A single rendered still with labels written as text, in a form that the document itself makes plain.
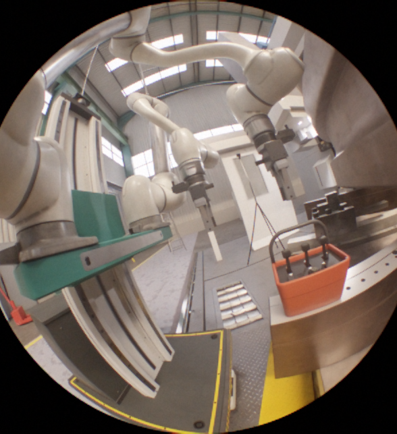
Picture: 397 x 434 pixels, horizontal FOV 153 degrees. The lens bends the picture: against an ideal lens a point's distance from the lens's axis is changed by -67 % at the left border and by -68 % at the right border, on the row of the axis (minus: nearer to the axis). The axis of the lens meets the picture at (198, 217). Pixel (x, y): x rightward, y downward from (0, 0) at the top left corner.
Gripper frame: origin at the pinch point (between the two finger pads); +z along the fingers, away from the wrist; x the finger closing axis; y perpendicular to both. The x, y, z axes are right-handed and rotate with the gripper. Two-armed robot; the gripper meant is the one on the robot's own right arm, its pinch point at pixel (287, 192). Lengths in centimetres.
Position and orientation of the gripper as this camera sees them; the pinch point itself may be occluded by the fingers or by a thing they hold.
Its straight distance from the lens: 43.9
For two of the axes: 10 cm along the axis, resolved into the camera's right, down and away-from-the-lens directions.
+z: 3.2, 9.5, -0.2
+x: -3.6, 1.0, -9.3
